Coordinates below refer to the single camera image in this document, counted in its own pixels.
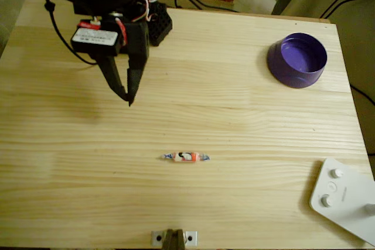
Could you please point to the silver metal bracket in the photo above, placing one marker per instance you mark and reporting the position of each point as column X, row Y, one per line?
column 194, row 241

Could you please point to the purple bowl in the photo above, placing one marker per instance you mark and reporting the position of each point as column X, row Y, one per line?
column 301, row 56

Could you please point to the candy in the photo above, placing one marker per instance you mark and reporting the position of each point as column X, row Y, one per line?
column 184, row 157

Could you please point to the black stand post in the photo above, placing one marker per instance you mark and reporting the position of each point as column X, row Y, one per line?
column 174, row 241

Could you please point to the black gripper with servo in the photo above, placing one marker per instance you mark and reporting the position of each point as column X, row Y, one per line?
column 137, row 42

